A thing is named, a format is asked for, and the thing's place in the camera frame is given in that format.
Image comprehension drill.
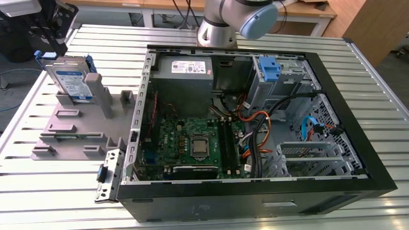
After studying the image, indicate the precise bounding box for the silver CPU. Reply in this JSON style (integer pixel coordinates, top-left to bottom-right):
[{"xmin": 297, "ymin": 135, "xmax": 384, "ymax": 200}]
[{"xmin": 192, "ymin": 139, "xmax": 210, "ymax": 154}]

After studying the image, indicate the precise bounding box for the black graphics card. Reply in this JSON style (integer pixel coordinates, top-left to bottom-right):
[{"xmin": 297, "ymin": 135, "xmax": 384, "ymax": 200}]
[{"xmin": 172, "ymin": 164, "xmax": 220, "ymax": 180}]

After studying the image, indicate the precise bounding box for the black mesh bin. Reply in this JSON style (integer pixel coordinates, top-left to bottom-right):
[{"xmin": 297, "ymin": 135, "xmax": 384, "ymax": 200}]
[{"xmin": 0, "ymin": 16, "xmax": 36, "ymax": 63}]

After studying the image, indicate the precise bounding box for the blue port connector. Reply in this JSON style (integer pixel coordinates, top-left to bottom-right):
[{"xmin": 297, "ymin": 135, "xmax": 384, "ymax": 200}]
[{"xmin": 96, "ymin": 164, "xmax": 110, "ymax": 183}]

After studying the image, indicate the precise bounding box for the orange yellow wire bundle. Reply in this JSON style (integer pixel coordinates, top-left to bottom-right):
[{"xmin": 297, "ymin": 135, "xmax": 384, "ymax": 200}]
[{"xmin": 237, "ymin": 92, "xmax": 273, "ymax": 159}]

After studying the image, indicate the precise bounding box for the thin multicolour wire bundle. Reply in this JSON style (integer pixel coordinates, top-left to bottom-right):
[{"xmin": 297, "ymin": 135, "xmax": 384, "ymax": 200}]
[{"xmin": 237, "ymin": 133, "xmax": 259, "ymax": 156}]

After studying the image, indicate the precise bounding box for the black RAM slot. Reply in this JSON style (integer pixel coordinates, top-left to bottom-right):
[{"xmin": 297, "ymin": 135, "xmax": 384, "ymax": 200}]
[{"xmin": 219, "ymin": 116, "xmax": 233, "ymax": 175}]

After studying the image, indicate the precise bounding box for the wooden cabinet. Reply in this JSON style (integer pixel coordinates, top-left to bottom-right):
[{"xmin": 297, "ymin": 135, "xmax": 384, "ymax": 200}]
[{"xmin": 343, "ymin": 0, "xmax": 409, "ymax": 69}]

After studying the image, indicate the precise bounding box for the grey parts rack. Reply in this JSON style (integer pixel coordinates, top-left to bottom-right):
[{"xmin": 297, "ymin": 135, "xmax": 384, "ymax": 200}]
[{"xmin": 31, "ymin": 72, "xmax": 142, "ymax": 161}]

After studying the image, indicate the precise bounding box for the grey optical drive cage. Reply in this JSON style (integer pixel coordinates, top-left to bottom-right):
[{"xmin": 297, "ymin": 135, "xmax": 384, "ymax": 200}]
[{"xmin": 248, "ymin": 54, "xmax": 323, "ymax": 113}]

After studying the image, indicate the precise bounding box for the grey metal disk bay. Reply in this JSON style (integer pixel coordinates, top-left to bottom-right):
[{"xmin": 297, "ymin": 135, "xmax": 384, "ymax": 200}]
[{"xmin": 275, "ymin": 140, "xmax": 365, "ymax": 178}]

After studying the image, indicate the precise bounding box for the thick black cable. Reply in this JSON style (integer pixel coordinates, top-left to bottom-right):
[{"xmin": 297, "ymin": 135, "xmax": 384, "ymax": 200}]
[
  {"xmin": 253, "ymin": 115, "xmax": 269, "ymax": 178},
  {"xmin": 251, "ymin": 92, "xmax": 324, "ymax": 178}
]

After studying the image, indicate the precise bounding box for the wooden desk white frame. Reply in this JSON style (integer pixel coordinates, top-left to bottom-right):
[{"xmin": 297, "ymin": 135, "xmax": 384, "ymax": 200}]
[
  {"xmin": 142, "ymin": 0, "xmax": 339, "ymax": 37},
  {"xmin": 59, "ymin": 0, "xmax": 155, "ymax": 27}
]

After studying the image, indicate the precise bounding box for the hard disk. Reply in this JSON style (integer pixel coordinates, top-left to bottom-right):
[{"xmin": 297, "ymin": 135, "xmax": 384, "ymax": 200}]
[{"xmin": 34, "ymin": 50, "xmax": 96, "ymax": 104}]

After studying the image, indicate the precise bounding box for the black open PC case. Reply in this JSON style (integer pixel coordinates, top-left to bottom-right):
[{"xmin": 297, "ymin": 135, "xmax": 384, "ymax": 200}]
[{"xmin": 95, "ymin": 44, "xmax": 399, "ymax": 222}]

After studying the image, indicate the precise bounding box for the CPU socket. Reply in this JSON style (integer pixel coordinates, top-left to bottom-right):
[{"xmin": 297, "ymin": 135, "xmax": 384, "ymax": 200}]
[{"xmin": 190, "ymin": 133, "xmax": 214, "ymax": 161}]

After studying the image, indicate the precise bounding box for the thin red wire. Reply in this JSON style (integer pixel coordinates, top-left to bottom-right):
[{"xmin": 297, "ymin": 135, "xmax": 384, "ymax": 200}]
[{"xmin": 144, "ymin": 92, "xmax": 160, "ymax": 142}]

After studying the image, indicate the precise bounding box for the blue floor cable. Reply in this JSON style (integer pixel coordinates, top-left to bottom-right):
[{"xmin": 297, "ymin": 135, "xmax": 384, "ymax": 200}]
[{"xmin": 0, "ymin": 68, "xmax": 43, "ymax": 113}]

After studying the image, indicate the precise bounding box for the disk power wire with connector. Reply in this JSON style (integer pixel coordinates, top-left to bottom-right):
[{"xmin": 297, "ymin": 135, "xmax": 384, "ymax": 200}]
[{"xmin": 313, "ymin": 124, "xmax": 345, "ymax": 137}]

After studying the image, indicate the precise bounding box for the blue plastic drive latch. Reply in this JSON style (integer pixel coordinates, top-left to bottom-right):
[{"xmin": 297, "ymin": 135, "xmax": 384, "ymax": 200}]
[{"xmin": 259, "ymin": 56, "xmax": 281, "ymax": 82}]

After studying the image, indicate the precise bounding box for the grey power supply unit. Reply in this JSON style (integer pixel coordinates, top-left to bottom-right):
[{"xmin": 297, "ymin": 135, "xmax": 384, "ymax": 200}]
[{"xmin": 150, "ymin": 56, "xmax": 215, "ymax": 118}]

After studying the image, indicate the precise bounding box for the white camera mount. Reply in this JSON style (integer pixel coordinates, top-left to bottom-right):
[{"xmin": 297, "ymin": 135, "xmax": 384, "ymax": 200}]
[{"xmin": 0, "ymin": 0, "xmax": 43, "ymax": 18}]

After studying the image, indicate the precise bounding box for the blue data wire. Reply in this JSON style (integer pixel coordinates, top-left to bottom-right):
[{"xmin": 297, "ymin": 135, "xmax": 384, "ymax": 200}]
[{"xmin": 300, "ymin": 115, "xmax": 333, "ymax": 145}]

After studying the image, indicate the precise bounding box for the green motherboard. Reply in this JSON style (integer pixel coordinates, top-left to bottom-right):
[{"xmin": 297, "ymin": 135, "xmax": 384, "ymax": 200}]
[{"xmin": 134, "ymin": 116, "xmax": 253, "ymax": 180}]

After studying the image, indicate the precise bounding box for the green RAM stick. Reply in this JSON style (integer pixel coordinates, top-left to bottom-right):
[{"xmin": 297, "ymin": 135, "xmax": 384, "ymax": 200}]
[{"xmin": 52, "ymin": 133, "xmax": 104, "ymax": 140}]

